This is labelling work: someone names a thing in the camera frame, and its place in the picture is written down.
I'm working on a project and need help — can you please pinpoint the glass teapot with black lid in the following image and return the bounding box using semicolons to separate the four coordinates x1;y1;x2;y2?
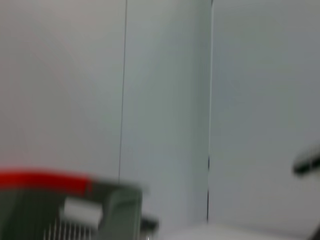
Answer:
140;213;160;235

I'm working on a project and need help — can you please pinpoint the orange plastic object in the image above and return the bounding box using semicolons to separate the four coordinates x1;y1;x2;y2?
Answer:
0;166;95;197

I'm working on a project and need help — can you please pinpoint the grey-green perforated storage bin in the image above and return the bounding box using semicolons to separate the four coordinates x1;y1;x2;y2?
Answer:
0;181;145;240

